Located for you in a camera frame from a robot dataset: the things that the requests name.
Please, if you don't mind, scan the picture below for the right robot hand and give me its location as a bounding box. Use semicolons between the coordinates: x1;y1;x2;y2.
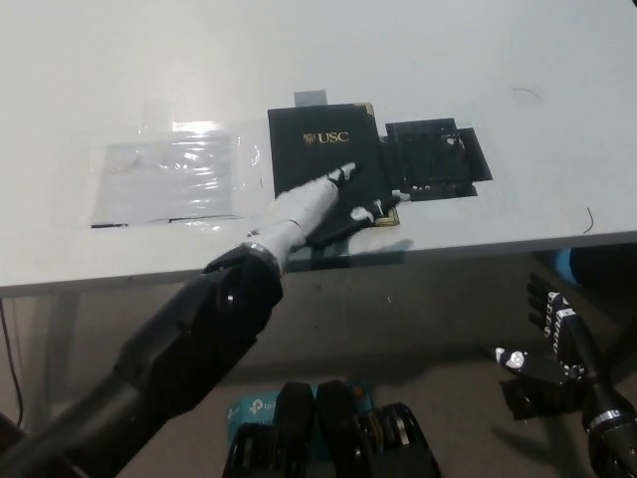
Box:
480;272;624;425

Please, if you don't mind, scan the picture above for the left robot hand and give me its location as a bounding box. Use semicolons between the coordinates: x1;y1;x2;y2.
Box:
242;161;402;263

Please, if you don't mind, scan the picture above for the black diary with gold corners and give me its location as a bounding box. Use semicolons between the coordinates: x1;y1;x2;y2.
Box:
267;102;402;241

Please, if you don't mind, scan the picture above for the black tape patch on desk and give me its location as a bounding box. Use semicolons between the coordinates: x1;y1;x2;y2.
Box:
380;118;494;201

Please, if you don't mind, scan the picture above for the blue round object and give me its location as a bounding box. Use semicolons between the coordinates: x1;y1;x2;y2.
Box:
551;251;578;285

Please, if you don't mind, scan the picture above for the clear plastic tape sheet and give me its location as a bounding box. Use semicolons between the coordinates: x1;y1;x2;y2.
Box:
89;99;265;231

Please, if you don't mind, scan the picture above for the teal router box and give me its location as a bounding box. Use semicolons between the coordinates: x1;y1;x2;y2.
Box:
227;380;374;430

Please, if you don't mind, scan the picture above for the grey table leg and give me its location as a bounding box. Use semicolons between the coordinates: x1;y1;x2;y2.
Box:
29;293;84;424

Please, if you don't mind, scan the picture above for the grey duct tape strip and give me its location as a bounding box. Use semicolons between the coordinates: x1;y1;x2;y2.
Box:
286;89;355;273

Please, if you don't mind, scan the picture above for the thin black cable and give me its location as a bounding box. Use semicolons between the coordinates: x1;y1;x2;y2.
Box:
0;303;26;429

